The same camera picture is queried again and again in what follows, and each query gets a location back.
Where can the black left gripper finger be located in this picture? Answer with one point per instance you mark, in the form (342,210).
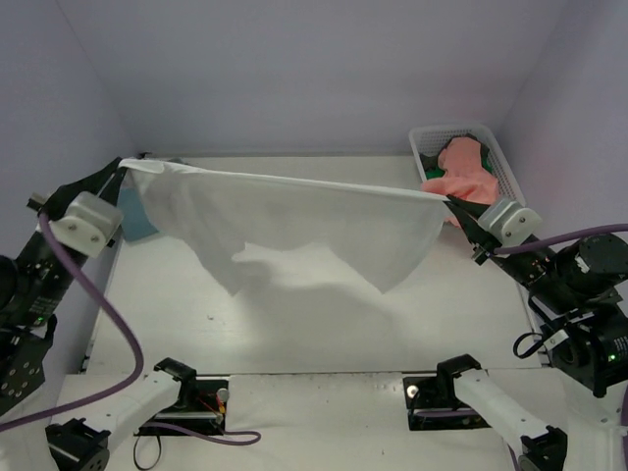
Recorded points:
(111,190)
(96,182)

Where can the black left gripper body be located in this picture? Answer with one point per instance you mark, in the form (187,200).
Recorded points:
(59,201)

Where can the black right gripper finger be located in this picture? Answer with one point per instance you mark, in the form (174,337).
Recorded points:
(458,206)
(472,231)

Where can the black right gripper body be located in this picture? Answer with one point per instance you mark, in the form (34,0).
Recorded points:
(481,243)

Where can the grey-blue t shirt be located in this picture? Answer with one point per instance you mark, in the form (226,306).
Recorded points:
(135,224)

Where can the white laundry basket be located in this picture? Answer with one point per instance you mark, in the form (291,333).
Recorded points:
(430,140)

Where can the white t shirt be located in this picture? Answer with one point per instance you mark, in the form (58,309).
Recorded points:
(382,233)

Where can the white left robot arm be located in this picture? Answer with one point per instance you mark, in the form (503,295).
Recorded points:
(78,435)

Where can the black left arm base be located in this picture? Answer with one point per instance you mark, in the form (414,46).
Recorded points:
(204,410)

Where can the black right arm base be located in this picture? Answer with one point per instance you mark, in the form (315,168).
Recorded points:
(429,409)

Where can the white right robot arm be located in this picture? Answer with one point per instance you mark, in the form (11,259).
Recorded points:
(572,283)

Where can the pink t shirt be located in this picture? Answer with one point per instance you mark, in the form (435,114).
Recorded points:
(463,172)

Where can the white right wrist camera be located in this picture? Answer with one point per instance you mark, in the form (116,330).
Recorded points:
(509,222)

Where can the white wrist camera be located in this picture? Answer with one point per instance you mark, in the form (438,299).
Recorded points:
(87,225)
(509,222)

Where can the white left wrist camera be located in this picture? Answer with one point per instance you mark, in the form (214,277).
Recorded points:
(87,225)

